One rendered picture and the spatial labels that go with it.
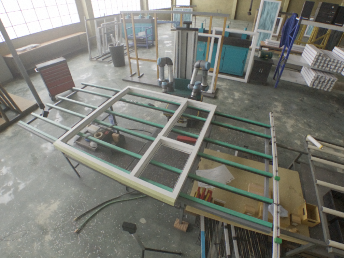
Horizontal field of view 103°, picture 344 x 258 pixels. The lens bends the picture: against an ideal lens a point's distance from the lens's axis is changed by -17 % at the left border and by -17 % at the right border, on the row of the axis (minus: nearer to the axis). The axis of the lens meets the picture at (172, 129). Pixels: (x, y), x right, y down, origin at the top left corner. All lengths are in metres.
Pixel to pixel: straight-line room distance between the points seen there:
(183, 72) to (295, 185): 2.37
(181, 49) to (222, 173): 2.05
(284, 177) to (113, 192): 2.23
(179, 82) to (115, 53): 3.84
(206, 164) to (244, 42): 4.33
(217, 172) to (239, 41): 4.40
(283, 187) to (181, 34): 2.51
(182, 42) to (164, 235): 2.79
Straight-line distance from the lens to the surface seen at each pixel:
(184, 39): 2.90
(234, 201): 1.79
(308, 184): 2.34
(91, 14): 10.93
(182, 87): 3.10
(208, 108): 2.35
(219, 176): 1.88
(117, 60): 6.57
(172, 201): 1.36
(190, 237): 2.25
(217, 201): 1.63
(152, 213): 2.33
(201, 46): 5.85
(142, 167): 1.60
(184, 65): 3.02
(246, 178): 1.97
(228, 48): 5.71
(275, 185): 1.76
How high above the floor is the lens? 2.18
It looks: 41 degrees down
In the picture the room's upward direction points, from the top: straight up
